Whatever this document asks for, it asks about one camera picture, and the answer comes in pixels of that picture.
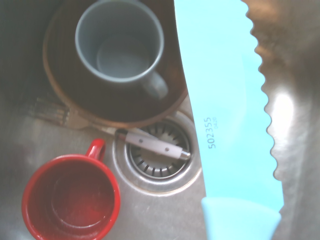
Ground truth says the red mug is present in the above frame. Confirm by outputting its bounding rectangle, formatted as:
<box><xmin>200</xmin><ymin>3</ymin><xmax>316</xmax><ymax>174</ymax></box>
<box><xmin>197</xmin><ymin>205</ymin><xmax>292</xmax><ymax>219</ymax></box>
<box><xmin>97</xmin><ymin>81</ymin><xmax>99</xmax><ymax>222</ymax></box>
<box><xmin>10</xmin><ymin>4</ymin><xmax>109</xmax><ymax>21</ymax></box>
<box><xmin>20</xmin><ymin>138</ymin><xmax>122</xmax><ymax>240</ymax></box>

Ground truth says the gray mug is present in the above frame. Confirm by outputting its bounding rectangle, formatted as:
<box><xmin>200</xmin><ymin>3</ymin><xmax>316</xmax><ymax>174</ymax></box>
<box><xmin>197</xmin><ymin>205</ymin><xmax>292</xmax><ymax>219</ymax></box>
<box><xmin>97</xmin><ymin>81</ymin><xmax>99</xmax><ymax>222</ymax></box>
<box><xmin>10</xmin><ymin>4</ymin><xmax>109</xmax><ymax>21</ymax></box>
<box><xmin>74</xmin><ymin>0</ymin><xmax>169</xmax><ymax>100</ymax></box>

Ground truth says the white-handled fork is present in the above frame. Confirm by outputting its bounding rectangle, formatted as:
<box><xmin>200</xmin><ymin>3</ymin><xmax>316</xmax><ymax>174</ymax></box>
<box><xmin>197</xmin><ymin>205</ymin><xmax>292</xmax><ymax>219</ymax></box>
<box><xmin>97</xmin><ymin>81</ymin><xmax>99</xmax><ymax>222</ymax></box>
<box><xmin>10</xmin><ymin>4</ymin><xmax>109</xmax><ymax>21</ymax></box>
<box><xmin>27</xmin><ymin>96</ymin><xmax>192</xmax><ymax>161</ymax></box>

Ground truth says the stainless steel double sink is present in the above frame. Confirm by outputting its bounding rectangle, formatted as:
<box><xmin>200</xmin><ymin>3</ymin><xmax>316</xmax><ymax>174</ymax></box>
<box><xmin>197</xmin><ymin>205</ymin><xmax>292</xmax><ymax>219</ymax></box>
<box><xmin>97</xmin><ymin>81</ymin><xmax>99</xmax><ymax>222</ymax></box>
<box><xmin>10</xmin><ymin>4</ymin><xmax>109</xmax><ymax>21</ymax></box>
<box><xmin>0</xmin><ymin>0</ymin><xmax>320</xmax><ymax>240</ymax></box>

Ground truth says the brown wooden bowl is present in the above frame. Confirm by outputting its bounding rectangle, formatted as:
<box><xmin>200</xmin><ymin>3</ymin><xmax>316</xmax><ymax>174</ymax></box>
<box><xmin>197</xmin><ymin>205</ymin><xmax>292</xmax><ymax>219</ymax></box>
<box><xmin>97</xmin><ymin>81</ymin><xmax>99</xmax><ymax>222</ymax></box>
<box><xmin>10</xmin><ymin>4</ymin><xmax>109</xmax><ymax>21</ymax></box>
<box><xmin>42</xmin><ymin>0</ymin><xmax>189</xmax><ymax>130</ymax></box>

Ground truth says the metal sink drain strainer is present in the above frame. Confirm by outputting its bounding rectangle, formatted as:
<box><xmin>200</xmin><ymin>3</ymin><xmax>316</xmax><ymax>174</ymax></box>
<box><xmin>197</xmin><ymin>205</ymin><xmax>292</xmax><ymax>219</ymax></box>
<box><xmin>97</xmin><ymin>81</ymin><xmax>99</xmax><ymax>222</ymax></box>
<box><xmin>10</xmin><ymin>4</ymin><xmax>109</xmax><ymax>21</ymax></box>
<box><xmin>111</xmin><ymin>110</ymin><xmax>203</xmax><ymax>195</ymax></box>

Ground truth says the teal serrated knife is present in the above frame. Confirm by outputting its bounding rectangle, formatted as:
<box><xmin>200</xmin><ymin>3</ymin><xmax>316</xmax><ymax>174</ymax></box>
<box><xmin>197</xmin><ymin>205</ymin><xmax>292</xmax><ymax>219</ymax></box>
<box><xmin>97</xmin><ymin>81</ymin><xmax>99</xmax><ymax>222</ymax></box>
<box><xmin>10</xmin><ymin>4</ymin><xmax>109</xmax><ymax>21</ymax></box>
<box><xmin>172</xmin><ymin>0</ymin><xmax>286</xmax><ymax>240</ymax></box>

